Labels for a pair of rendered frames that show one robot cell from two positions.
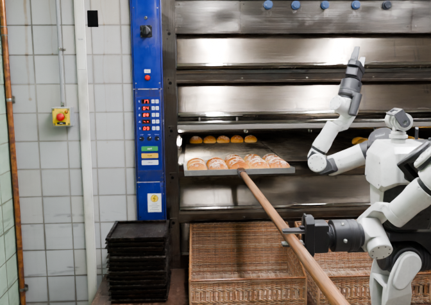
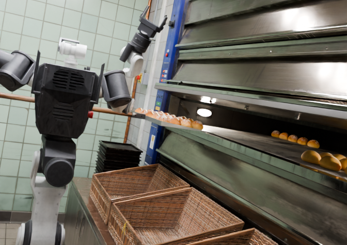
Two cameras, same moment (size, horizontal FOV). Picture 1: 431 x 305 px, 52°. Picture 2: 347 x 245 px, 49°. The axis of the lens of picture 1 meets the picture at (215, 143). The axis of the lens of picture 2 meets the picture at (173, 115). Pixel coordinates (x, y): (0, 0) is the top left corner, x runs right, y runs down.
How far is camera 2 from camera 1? 286 cm
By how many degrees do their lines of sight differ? 69
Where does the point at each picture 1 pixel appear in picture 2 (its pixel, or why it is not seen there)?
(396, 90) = (289, 67)
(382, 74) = (278, 49)
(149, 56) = (170, 41)
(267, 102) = (205, 76)
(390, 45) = (293, 14)
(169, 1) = (187, 2)
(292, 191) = (202, 160)
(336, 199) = (219, 179)
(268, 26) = (221, 10)
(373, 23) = not seen: outside the picture
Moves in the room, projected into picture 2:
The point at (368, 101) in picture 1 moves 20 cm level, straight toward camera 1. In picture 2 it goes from (259, 79) to (219, 71)
